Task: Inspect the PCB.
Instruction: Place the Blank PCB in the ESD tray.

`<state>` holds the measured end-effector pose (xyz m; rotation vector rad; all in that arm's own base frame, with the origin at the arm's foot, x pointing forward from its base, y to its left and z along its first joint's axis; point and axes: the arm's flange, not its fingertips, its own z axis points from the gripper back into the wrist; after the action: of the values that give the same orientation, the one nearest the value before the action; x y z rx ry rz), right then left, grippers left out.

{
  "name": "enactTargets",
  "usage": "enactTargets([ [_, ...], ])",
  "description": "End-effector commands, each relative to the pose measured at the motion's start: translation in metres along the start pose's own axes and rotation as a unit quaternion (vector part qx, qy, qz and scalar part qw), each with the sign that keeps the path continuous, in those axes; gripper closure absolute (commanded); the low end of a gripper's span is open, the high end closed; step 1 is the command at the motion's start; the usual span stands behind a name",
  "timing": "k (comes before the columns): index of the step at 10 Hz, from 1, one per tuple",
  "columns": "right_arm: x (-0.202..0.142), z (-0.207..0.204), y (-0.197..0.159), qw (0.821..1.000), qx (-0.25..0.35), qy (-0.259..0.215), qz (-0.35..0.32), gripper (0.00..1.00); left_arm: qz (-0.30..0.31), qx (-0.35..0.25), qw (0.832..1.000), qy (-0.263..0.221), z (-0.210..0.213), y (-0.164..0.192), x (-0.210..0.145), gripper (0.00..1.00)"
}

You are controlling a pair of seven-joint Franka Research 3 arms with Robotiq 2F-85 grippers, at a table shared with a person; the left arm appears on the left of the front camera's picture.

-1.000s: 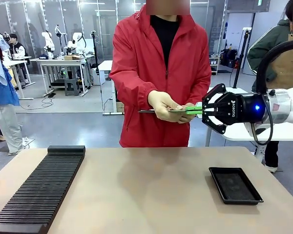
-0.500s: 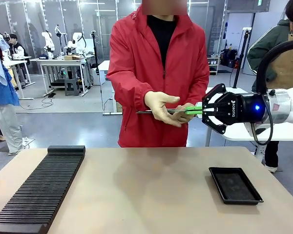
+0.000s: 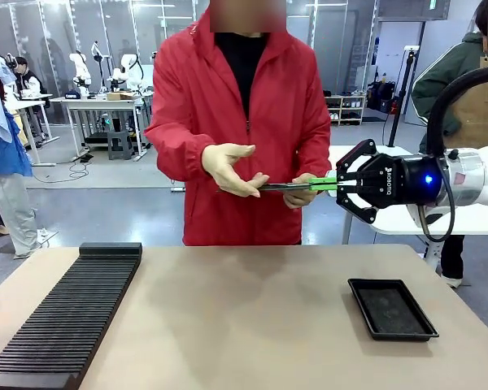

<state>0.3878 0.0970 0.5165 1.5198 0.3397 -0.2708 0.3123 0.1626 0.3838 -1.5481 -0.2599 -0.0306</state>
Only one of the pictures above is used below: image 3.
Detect white background work table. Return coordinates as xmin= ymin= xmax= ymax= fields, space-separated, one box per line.
xmin=50 ymin=95 xmax=151 ymax=163

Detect white side table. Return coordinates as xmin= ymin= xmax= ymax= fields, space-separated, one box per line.
xmin=327 ymin=145 xmax=488 ymax=281

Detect person's right hand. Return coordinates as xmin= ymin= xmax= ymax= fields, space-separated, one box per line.
xmin=202 ymin=142 xmax=270 ymax=199

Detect person in blue shirt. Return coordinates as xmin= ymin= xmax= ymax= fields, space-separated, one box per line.
xmin=0 ymin=45 xmax=60 ymax=261

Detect black bags pile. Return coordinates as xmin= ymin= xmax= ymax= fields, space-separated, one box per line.
xmin=367 ymin=79 xmax=404 ymax=115

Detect white background desk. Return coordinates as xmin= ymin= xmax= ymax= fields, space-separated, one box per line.
xmin=7 ymin=93 xmax=60 ymax=167

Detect black rectangular tray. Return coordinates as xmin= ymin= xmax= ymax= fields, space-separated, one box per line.
xmin=347 ymin=278 xmax=440 ymax=341

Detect thick black cable conduit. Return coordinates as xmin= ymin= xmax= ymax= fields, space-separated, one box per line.
xmin=425 ymin=65 xmax=488 ymax=158

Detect wooden shoe rack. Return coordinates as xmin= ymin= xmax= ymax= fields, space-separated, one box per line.
xmin=324 ymin=93 xmax=367 ymax=127

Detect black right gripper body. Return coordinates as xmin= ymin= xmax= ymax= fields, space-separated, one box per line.
xmin=357 ymin=153 xmax=451 ymax=210

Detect person's right forearm red sleeve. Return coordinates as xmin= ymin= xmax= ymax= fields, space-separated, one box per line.
xmin=156 ymin=132 xmax=217 ymax=180

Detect white background stand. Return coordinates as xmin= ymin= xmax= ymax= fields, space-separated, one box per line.
xmin=90 ymin=40 xmax=109 ymax=97

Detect black slotted PCB rack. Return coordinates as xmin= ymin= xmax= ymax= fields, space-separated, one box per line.
xmin=0 ymin=242 xmax=143 ymax=390

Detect person in brown apron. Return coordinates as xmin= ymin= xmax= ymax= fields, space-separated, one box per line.
xmin=410 ymin=0 xmax=488 ymax=289

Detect seated person in dark jacket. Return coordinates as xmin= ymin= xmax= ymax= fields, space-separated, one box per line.
xmin=6 ymin=55 xmax=50 ymax=99

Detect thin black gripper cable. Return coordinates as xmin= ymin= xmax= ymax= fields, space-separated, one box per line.
xmin=416 ymin=162 xmax=457 ymax=244

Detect person's left forearm red sleeve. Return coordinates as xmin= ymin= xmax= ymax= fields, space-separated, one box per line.
xmin=300 ymin=129 xmax=333 ymax=178

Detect person's left hand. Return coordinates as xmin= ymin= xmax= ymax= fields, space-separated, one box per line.
xmin=283 ymin=172 xmax=323 ymax=210

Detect black tripod pole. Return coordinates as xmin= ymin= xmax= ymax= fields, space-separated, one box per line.
xmin=384 ymin=45 xmax=420 ymax=149

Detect person in red jacket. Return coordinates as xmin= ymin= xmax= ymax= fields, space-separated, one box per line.
xmin=144 ymin=7 xmax=333 ymax=247

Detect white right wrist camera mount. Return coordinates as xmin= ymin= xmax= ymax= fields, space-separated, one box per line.
xmin=406 ymin=202 xmax=459 ymax=228

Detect grey step stool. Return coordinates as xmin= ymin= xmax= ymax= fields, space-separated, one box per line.
xmin=107 ymin=130 xmax=134 ymax=161

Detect black floor cables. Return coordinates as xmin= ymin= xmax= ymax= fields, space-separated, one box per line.
xmin=44 ymin=153 xmax=94 ymax=184

